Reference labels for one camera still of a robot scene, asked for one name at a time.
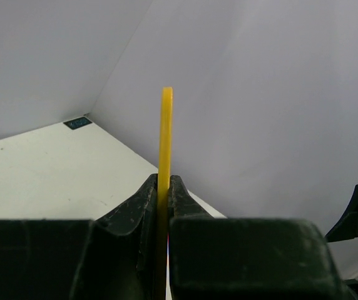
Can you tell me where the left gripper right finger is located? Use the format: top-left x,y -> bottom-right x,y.
168,175 -> 349,299

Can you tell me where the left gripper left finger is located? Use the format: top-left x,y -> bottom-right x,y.
0,174 -> 157,299

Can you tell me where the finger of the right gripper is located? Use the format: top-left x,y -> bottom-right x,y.
325,184 -> 358,243

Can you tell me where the yellow framed whiteboard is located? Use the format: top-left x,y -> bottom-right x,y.
154,87 -> 173,299

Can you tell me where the right blue corner label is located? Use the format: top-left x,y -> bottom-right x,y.
63,116 -> 93,130

